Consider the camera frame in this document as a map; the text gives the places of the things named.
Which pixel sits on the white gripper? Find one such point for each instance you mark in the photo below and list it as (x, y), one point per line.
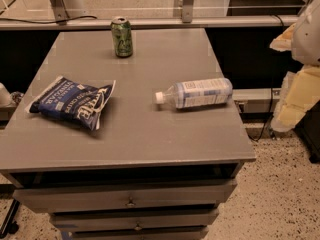
(308, 37)

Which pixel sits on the green soda can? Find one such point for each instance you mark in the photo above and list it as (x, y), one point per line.
(122, 38)

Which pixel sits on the clear plastic water bottle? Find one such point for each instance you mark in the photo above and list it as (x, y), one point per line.
(196, 93)

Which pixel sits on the grey drawer cabinet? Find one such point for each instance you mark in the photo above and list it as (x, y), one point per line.
(177, 166)

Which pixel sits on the metal drawer knob top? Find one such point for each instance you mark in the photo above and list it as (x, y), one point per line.
(130, 203)

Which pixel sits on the metal drawer knob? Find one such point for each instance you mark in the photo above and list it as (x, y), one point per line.
(137, 227)
(130, 203)

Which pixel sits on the metal drawer knob middle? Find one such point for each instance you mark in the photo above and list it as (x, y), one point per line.
(137, 227)

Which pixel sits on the blue chips bag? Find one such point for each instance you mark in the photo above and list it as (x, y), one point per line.
(74, 102)

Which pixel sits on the white object at left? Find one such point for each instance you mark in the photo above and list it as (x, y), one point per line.
(5, 96)

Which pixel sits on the grey metal rail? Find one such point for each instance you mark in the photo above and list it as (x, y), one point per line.
(10, 24)

